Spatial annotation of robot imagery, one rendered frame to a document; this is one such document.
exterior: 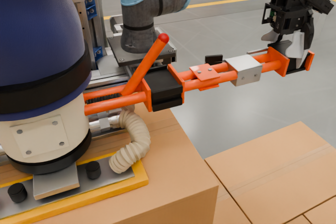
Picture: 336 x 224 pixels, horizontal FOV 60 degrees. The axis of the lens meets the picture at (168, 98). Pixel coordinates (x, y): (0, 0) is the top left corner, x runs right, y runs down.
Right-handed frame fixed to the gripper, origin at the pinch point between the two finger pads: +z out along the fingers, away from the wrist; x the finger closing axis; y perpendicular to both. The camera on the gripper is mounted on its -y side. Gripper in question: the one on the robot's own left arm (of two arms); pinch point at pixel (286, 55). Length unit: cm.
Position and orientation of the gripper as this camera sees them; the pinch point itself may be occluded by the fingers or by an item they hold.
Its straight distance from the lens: 82.0
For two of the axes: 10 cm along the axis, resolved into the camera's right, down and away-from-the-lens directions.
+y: -9.3, 2.4, -2.9
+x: 3.8, 5.6, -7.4
